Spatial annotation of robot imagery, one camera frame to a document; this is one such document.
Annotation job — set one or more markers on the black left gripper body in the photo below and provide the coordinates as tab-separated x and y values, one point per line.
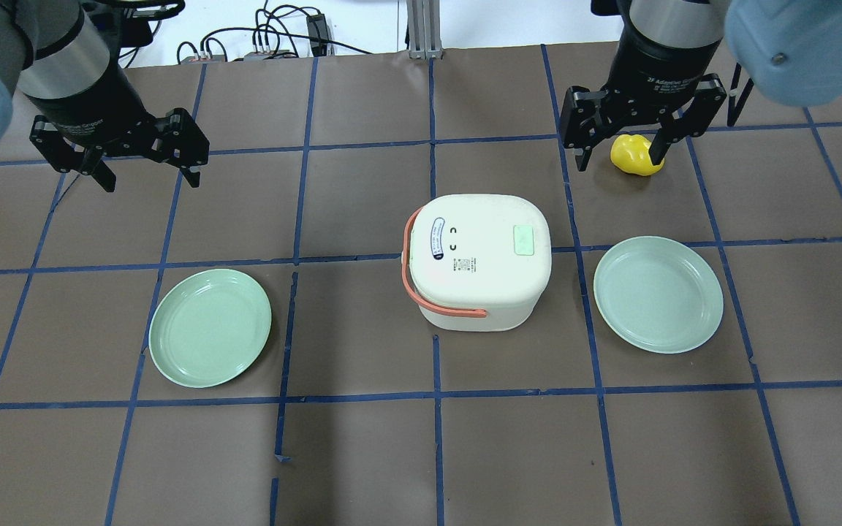
97	104

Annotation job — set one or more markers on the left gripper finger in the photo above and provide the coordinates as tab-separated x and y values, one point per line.
176	139
63	157

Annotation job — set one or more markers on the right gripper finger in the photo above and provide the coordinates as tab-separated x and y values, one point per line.
584	122
707	100

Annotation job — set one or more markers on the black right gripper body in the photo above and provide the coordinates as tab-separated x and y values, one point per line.
646	67

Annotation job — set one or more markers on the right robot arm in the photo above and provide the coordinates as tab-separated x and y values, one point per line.
790	51

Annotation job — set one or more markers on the yellow bell pepper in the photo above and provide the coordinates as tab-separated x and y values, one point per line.
630	154

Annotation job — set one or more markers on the green plate near pepper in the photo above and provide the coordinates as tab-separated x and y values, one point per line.
658	295

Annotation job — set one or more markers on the black power adapter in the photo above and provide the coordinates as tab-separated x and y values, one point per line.
318	34

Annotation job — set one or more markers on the green plate far side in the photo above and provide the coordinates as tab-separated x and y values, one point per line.
210	328

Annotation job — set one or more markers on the white rice cooker orange handle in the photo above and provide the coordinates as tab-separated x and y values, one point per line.
476	262

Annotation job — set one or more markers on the aluminium frame post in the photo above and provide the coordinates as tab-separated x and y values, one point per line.
424	30

